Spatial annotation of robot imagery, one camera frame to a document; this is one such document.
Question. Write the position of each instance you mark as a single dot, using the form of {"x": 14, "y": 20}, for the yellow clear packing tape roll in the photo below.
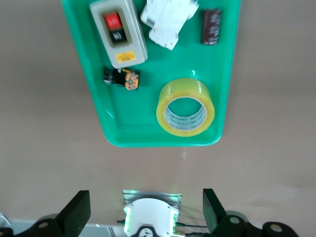
{"x": 187, "y": 86}

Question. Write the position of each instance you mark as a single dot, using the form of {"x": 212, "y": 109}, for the grey push-button switch box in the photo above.
{"x": 130, "y": 47}

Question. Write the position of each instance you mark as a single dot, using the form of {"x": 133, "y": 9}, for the green plastic tray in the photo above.
{"x": 172, "y": 64}

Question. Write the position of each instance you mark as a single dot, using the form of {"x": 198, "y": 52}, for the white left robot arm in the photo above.
{"x": 150, "y": 212}

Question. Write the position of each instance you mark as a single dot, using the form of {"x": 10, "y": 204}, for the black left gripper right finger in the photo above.
{"x": 214, "y": 214}

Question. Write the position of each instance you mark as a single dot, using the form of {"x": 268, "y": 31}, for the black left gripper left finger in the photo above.
{"x": 71, "y": 214}

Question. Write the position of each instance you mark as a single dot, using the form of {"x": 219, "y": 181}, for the small black orange component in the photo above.
{"x": 123, "y": 79}

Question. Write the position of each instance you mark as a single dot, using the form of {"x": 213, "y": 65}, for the dark brown terminal block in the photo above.
{"x": 211, "y": 27}

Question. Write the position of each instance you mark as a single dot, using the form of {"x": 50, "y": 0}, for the white circuit breaker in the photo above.
{"x": 168, "y": 24}

